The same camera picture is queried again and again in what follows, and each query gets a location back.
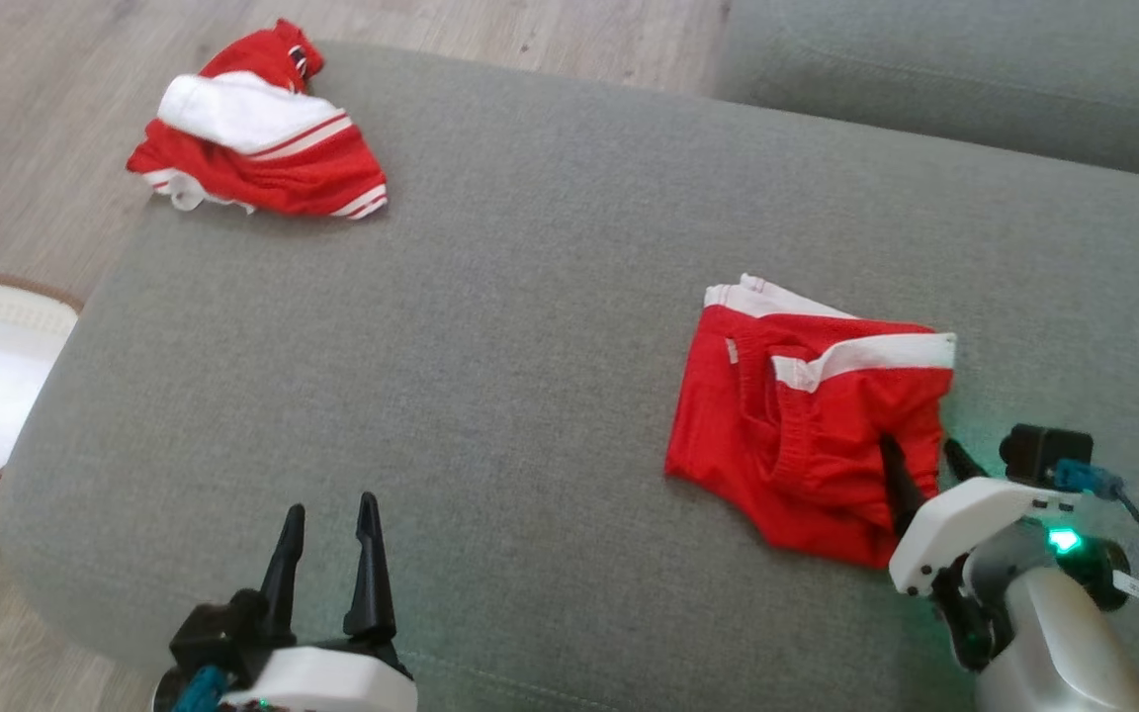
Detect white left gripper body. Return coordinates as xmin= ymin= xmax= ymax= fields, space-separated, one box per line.
xmin=219 ymin=635 xmax=420 ymax=712

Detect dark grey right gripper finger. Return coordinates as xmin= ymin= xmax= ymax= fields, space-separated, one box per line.
xmin=942 ymin=438 xmax=992 ymax=487
xmin=877 ymin=433 xmax=927 ymax=541

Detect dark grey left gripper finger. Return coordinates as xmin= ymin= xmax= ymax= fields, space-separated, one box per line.
xmin=258 ymin=504 xmax=307 ymax=640
xmin=343 ymin=492 xmax=398 ymax=643

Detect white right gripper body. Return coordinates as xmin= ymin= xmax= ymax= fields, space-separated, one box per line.
xmin=888 ymin=475 xmax=1087 ymax=599

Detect red shorts with white band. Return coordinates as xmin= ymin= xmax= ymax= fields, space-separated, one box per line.
xmin=664 ymin=274 xmax=958 ymax=570

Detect red white basketball jersey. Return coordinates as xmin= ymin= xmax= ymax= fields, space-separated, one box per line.
xmin=127 ymin=18 xmax=390 ymax=221

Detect large grey sofa seat cushion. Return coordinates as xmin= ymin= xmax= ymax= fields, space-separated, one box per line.
xmin=0 ymin=40 xmax=1139 ymax=712

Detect grey sofa chaise cushion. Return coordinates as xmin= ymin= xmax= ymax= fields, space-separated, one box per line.
xmin=713 ymin=0 xmax=1139 ymax=186

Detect right camera cable blue plug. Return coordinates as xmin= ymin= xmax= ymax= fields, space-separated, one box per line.
xmin=1054 ymin=458 xmax=1139 ymax=712

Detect camera cable blue plug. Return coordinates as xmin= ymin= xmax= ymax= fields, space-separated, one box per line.
xmin=1054 ymin=458 xmax=1139 ymax=712
xmin=172 ymin=665 xmax=230 ymax=712

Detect left camera cable blue plug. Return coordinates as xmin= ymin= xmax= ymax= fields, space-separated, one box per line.
xmin=172 ymin=665 xmax=230 ymax=712

